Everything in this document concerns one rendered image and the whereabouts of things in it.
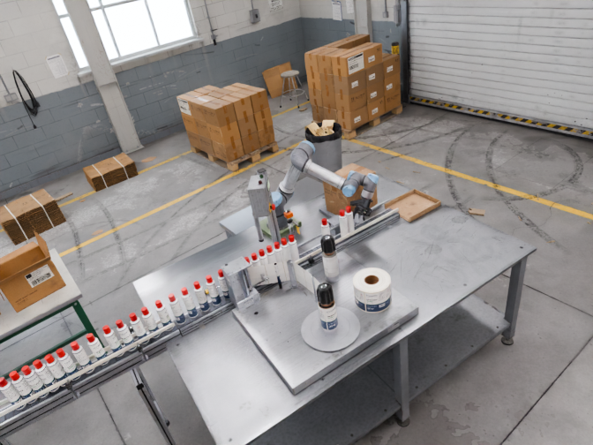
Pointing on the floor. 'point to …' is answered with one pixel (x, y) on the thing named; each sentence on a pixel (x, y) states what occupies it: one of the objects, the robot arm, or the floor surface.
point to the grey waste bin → (328, 154)
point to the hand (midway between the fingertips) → (354, 223)
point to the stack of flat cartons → (30, 216)
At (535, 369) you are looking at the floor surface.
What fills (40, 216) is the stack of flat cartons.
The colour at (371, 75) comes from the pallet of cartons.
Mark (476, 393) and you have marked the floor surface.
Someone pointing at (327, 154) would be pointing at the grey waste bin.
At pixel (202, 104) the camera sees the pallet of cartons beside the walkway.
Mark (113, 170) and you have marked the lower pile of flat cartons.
